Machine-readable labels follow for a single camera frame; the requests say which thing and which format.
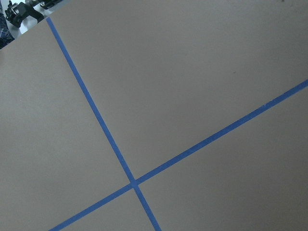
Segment blue patterned cloth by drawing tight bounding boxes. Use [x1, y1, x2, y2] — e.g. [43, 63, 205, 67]
[0, 10, 15, 49]

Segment black folded tripod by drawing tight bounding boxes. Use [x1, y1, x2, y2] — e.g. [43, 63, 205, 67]
[4, 0, 62, 28]

